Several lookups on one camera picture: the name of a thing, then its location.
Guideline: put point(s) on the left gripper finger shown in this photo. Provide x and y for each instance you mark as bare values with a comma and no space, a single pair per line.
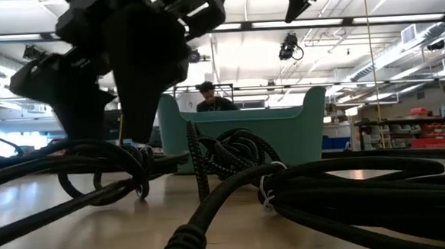
76,109
143,67

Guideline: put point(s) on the teal plastic bin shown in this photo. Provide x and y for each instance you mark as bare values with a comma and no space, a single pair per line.
303,135

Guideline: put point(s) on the black overhead beam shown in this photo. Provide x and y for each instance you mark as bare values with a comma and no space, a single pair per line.
246,25

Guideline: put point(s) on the person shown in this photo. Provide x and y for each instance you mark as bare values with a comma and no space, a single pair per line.
215,104

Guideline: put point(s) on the blue storage bins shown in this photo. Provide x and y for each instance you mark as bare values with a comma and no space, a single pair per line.
336,143

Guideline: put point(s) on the shelf with red bins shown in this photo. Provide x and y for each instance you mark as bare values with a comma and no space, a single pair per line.
437,141

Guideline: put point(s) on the black round overhead camera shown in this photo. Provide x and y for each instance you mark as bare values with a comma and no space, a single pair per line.
194,56

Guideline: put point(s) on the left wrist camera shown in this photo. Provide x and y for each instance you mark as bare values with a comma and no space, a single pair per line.
201,15

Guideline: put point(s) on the black aluminium table frame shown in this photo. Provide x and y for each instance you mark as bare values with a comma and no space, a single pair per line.
418,153

